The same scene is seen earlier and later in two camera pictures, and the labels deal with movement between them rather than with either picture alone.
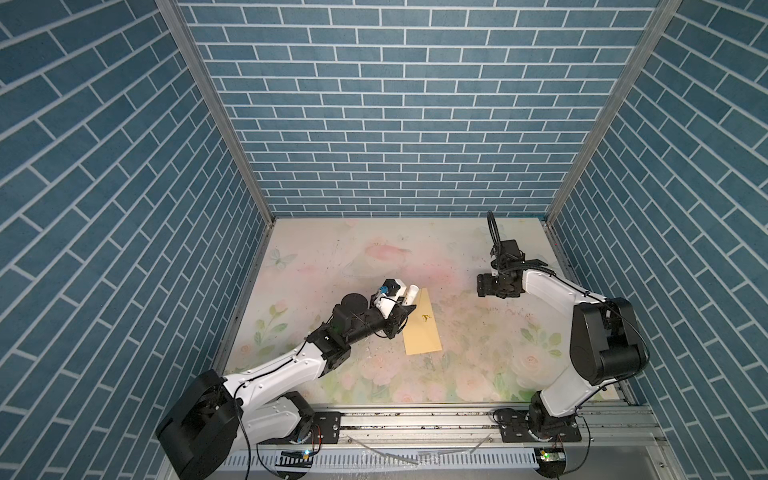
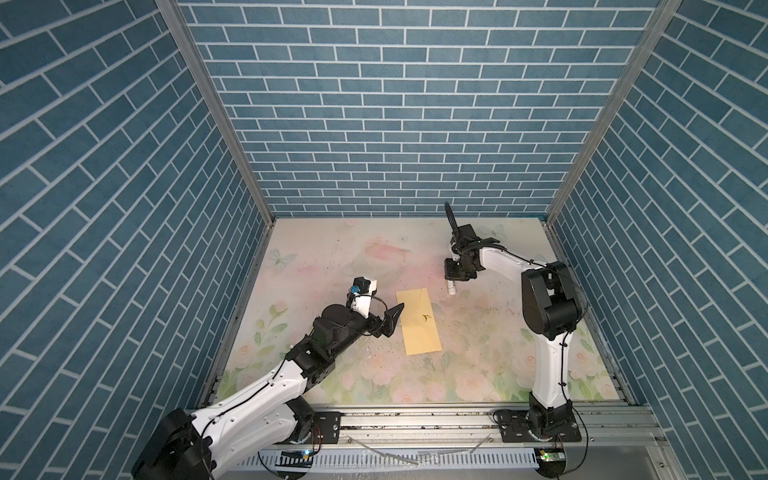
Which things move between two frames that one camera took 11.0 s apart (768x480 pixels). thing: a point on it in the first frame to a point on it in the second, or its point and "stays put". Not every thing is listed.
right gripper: x=484 y=286 to x=449 y=273
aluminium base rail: x=604 y=427 stays put
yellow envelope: x=420 y=333 stays put
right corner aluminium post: x=661 y=17 stays put
